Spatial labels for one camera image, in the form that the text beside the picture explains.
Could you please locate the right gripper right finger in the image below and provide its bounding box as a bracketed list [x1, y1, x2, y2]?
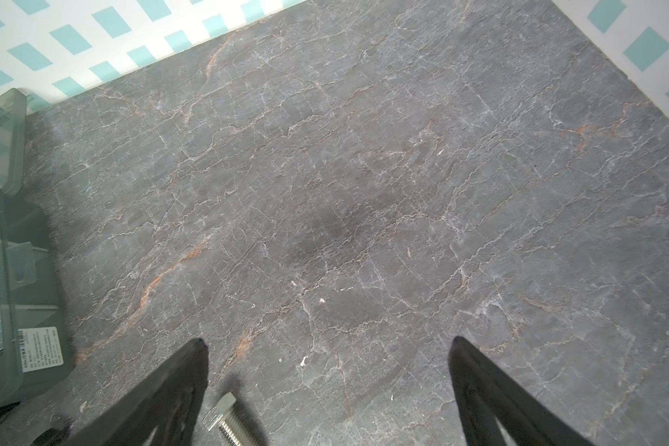
[448, 336, 590, 445]

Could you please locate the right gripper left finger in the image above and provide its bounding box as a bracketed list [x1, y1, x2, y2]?
[66, 338, 208, 445]

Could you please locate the silver bolt right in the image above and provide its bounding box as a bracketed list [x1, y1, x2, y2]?
[204, 392, 260, 446]

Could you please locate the grey plastic organizer box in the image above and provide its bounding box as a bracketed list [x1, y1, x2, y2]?
[0, 88, 74, 410]

